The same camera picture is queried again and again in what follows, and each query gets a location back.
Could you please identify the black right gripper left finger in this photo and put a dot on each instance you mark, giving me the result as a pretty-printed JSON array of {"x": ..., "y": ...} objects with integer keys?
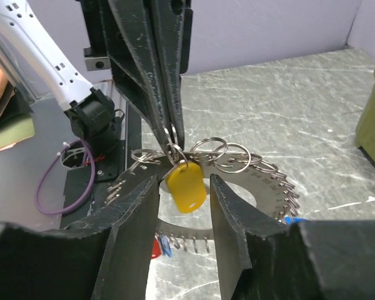
[{"x": 102, "y": 256}]

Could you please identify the yellow key tag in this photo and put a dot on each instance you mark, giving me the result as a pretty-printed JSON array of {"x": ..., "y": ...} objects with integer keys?
[{"x": 186, "y": 186}]

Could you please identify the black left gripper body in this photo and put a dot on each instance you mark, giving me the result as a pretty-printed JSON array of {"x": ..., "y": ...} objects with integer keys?
[{"x": 106, "y": 40}]

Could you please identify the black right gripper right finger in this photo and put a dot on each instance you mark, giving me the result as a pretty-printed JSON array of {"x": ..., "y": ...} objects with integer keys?
[{"x": 318, "y": 260}]

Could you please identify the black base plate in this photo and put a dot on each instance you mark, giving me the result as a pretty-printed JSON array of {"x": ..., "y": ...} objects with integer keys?
[{"x": 107, "y": 169}]

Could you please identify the blue key tag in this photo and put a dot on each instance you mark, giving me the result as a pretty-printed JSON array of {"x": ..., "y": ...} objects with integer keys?
[{"x": 287, "y": 220}]

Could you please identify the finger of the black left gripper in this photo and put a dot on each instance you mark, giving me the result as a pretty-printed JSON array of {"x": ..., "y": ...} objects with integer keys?
[
  {"x": 132, "y": 19},
  {"x": 168, "y": 31}
]

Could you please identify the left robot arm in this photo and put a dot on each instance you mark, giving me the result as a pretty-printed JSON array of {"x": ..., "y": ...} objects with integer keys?
[{"x": 90, "y": 112}]

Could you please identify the red key tag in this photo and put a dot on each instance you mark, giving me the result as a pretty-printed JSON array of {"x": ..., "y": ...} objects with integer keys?
[{"x": 156, "y": 249}]

